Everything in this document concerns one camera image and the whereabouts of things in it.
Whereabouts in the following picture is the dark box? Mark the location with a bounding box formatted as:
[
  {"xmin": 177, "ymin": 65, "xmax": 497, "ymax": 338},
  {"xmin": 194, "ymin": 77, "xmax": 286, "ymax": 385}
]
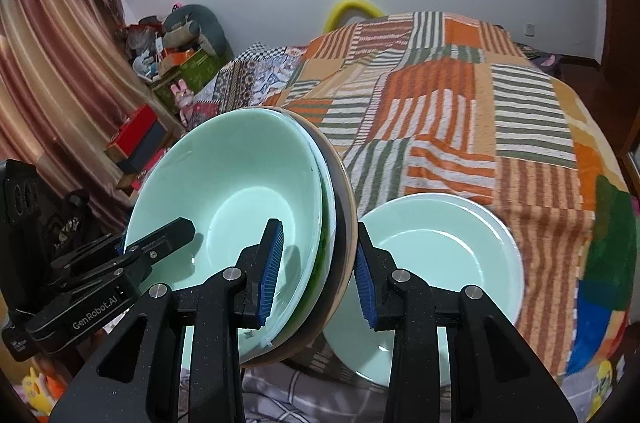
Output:
[{"xmin": 117, "ymin": 123, "xmax": 168, "ymax": 176}]

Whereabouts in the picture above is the grey plush toy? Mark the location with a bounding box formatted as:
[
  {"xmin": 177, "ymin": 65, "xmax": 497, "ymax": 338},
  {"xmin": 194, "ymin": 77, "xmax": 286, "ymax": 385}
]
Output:
[{"xmin": 162, "ymin": 4, "xmax": 228, "ymax": 56}]

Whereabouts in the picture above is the patterned quilt with checkered border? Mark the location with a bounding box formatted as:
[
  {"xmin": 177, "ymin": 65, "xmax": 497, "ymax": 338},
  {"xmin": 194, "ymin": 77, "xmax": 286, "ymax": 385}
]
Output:
[{"xmin": 192, "ymin": 43, "xmax": 308, "ymax": 118}]

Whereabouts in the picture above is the striped brown curtain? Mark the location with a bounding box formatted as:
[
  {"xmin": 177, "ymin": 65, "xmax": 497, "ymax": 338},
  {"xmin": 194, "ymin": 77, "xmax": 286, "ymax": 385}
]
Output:
[{"xmin": 0, "ymin": 0, "xmax": 186, "ymax": 229}]

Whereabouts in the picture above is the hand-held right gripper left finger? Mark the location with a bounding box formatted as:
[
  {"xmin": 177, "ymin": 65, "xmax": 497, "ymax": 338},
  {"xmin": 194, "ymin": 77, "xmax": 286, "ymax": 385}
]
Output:
[{"xmin": 50, "ymin": 219, "xmax": 285, "ymax": 423}]

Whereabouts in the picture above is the mint green bowl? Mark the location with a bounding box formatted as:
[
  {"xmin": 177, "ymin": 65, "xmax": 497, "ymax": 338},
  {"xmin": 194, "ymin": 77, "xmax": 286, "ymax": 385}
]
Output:
[{"xmin": 124, "ymin": 108, "xmax": 331, "ymax": 354}]

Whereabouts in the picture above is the mint green plate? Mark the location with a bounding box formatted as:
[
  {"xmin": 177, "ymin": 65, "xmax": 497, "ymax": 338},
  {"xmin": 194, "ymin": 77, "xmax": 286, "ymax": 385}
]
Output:
[{"xmin": 322, "ymin": 198, "xmax": 521, "ymax": 386}]

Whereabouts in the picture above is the yellow plush toy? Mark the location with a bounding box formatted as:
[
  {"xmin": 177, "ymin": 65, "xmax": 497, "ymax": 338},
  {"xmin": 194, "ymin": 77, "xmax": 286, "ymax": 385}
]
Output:
[{"xmin": 20, "ymin": 365, "xmax": 68, "ymax": 414}]

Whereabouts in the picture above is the red box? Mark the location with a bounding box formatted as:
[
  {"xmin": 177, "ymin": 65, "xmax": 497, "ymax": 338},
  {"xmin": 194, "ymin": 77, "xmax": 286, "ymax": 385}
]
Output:
[{"xmin": 104, "ymin": 104, "xmax": 160, "ymax": 154}]

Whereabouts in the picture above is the pink bunny doll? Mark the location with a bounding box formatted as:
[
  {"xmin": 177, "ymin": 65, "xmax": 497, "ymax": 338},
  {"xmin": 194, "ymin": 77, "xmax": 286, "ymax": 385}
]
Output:
[{"xmin": 170, "ymin": 79, "xmax": 197, "ymax": 126}]

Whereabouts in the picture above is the purple cloth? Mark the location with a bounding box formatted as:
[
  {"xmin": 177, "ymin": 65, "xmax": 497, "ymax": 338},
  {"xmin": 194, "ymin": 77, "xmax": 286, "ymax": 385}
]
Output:
[{"xmin": 525, "ymin": 45, "xmax": 563, "ymax": 76}]

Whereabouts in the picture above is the brown wooden door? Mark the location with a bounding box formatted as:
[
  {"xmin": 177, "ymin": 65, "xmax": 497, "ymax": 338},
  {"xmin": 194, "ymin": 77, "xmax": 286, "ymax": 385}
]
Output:
[{"xmin": 595, "ymin": 0, "xmax": 640, "ymax": 164}]

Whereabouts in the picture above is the grey plaid sheet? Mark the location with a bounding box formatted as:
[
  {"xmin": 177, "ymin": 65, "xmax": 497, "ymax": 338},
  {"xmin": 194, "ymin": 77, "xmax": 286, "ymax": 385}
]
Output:
[{"xmin": 240, "ymin": 363, "xmax": 396, "ymax": 423}]

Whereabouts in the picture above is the striped patchwork blanket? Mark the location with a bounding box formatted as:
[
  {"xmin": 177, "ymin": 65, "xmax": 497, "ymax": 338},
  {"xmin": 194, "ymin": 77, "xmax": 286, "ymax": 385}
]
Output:
[{"xmin": 277, "ymin": 10, "xmax": 631, "ymax": 376}]

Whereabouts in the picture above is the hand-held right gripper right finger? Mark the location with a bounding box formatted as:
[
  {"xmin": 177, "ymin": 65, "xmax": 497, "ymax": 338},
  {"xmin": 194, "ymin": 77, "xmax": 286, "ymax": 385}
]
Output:
[{"xmin": 354, "ymin": 223, "xmax": 571, "ymax": 423}]

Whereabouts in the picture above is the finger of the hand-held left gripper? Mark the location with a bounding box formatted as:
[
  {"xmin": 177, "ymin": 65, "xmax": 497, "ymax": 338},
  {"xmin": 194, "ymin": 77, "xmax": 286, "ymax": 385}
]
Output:
[{"xmin": 50, "ymin": 218, "xmax": 197, "ymax": 291}]

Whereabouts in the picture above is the pink bowl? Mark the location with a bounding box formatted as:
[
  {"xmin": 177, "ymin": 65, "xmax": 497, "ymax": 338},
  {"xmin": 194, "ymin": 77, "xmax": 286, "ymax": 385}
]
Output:
[{"xmin": 245, "ymin": 105, "xmax": 359, "ymax": 366}]

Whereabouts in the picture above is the green box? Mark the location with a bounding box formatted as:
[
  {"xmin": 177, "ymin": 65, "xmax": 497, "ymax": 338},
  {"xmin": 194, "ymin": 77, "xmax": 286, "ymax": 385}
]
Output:
[{"xmin": 150, "ymin": 48, "xmax": 221, "ymax": 104}]

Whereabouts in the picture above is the pile of assorted toys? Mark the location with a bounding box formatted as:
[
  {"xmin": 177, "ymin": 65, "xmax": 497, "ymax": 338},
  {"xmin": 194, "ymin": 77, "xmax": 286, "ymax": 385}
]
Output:
[{"xmin": 117, "ymin": 15, "xmax": 171, "ymax": 81}]

